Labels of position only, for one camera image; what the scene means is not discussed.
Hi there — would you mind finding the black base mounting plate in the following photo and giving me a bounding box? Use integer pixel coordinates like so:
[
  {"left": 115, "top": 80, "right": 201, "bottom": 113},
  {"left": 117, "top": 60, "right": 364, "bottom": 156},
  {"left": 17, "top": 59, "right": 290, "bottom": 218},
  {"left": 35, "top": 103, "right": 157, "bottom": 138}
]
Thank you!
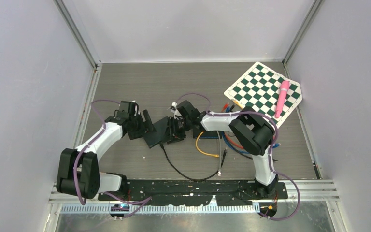
[{"left": 98, "top": 179, "right": 288, "bottom": 206}]

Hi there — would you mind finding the black router box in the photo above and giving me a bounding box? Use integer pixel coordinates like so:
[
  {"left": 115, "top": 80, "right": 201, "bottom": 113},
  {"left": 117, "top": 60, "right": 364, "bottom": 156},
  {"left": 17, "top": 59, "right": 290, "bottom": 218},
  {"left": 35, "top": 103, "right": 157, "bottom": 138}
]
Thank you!
[{"left": 143, "top": 116, "right": 172, "bottom": 148}]

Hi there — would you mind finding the red ethernet cable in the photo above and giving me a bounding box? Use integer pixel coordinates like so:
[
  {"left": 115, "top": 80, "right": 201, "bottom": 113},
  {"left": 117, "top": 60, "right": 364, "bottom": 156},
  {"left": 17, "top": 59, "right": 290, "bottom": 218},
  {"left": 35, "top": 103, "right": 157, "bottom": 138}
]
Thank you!
[{"left": 221, "top": 102, "right": 247, "bottom": 150}]

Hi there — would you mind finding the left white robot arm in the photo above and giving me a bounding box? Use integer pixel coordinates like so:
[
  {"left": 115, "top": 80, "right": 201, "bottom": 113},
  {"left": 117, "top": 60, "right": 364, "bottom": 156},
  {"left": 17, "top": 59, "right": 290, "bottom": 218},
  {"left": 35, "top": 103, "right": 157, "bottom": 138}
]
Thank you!
[{"left": 56, "top": 101, "right": 156, "bottom": 204}]

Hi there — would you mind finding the blue ethernet cable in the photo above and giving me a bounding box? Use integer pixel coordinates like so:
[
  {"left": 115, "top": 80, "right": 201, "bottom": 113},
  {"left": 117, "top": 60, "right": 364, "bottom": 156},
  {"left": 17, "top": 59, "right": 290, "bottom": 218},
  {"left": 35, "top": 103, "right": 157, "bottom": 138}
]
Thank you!
[{"left": 221, "top": 107, "right": 282, "bottom": 154}]

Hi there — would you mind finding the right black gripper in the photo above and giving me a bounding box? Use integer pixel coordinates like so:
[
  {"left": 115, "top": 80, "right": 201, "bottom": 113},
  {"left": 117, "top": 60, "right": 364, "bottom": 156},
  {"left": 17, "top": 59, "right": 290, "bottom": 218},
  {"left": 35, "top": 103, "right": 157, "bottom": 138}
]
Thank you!
[{"left": 162, "top": 116, "right": 192, "bottom": 145}]

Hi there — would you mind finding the black ribbed network switch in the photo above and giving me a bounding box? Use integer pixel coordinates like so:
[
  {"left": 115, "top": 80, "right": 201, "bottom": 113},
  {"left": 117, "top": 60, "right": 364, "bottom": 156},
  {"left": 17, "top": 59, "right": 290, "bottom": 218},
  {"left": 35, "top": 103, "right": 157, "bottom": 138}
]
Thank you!
[{"left": 192, "top": 128, "right": 222, "bottom": 139}]

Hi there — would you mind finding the grey router cable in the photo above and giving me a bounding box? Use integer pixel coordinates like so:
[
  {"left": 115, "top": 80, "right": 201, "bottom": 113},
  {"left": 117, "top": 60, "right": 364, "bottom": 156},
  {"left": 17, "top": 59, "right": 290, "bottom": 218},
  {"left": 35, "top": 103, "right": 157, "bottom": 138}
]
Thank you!
[{"left": 216, "top": 130, "right": 223, "bottom": 176}]

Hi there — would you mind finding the green white checkered board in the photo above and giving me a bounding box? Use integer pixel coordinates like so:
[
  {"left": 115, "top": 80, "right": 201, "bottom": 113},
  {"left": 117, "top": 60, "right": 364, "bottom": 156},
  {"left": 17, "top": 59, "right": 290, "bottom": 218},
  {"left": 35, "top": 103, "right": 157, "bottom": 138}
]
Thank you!
[{"left": 224, "top": 62, "right": 302, "bottom": 127}]

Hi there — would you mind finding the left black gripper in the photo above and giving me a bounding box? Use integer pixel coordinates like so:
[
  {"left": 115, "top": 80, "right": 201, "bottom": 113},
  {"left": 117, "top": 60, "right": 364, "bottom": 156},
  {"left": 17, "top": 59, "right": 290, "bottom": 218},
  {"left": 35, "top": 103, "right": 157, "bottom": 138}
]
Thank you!
[{"left": 128, "top": 110, "right": 155, "bottom": 140}]

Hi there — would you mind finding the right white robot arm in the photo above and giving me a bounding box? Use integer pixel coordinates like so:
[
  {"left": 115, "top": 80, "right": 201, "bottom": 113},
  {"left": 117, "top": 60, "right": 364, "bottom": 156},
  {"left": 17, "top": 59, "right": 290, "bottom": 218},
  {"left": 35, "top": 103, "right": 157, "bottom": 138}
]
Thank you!
[{"left": 170, "top": 101, "right": 278, "bottom": 199}]

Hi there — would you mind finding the black router cable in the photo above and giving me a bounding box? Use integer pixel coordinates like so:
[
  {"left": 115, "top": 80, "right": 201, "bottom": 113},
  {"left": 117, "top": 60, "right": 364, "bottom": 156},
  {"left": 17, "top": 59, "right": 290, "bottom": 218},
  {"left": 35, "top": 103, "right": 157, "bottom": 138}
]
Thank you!
[{"left": 159, "top": 143, "right": 228, "bottom": 182}]

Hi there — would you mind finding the pink cylindrical tube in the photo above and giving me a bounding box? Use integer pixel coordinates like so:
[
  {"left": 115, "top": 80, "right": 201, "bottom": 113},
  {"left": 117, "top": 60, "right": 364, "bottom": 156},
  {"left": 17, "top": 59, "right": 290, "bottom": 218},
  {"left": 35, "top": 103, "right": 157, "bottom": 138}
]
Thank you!
[{"left": 274, "top": 80, "right": 290, "bottom": 118}]

